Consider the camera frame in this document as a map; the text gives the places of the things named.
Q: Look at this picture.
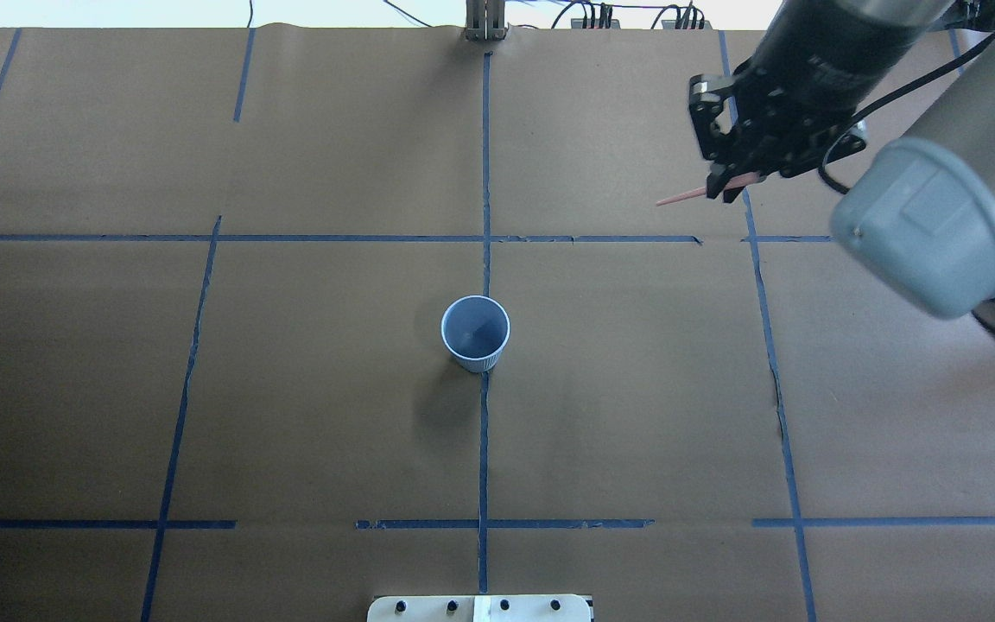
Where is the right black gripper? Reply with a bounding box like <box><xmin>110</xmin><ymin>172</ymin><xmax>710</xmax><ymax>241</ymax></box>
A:
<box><xmin>688</xmin><ymin>58</ymin><xmax>867</xmax><ymax>204</ymax></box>

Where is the pink chopstick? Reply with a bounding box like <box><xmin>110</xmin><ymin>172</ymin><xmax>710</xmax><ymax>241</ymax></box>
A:
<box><xmin>655</xmin><ymin>173</ymin><xmax>765</xmax><ymax>207</ymax></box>

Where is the blue ribbed plastic cup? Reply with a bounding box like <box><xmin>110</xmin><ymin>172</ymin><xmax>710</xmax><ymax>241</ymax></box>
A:
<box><xmin>440</xmin><ymin>295</ymin><xmax>512</xmax><ymax>374</ymax></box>

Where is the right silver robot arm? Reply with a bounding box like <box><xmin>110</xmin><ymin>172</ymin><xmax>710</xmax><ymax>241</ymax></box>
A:
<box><xmin>687</xmin><ymin>1</ymin><xmax>995</xmax><ymax>339</ymax></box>

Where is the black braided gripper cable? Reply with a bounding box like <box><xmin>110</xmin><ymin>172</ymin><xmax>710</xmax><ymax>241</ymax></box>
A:
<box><xmin>817</xmin><ymin>9</ymin><xmax>995</xmax><ymax>195</ymax></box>

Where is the right black cable connector block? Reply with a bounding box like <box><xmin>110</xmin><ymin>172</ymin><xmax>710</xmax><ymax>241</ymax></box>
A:
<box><xmin>653</xmin><ymin>3</ymin><xmax>708</xmax><ymax>30</ymax></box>

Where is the black cable connector block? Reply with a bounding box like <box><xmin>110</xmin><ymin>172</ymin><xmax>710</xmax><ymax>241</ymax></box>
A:
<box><xmin>653</xmin><ymin>3</ymin><xmax>708</xmax><ymax>30</ymax></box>
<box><xmin>552</xmin><ymin>1</ymin><xmax>615</xmax><ymax>30</ymax></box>

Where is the left black cable connector block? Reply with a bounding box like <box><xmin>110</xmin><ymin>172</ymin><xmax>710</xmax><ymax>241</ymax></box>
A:
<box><xmin>552</xmin><ymin>1</ymin><xmax>615</xmax><ymax>30</ymax></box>

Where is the aluminium frame post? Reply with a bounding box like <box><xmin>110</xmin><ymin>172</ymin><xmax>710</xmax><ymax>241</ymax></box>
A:
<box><xmin>465</xmin><ymin>0</ymin><xmax>508</xmax><ymax>42</ymax></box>

